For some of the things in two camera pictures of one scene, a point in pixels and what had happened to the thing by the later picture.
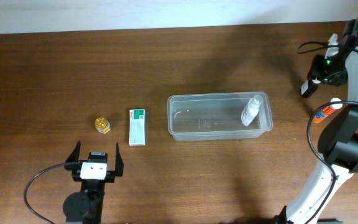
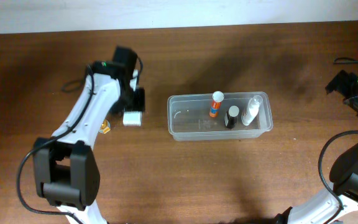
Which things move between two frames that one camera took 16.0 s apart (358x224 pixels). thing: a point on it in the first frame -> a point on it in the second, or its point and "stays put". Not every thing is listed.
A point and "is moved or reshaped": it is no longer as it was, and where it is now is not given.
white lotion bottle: [251, 110] stays put
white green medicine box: [137, 127] is moved or reshaped
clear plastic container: [216, 116] stays put
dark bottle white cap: [309, 87] -> [232, 116]
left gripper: [72, 162] -> [138, 105]
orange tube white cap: [327, 109] -> [217, 98]
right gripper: [316, 70] -> [341, 83]
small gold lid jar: [102, 125] stays put
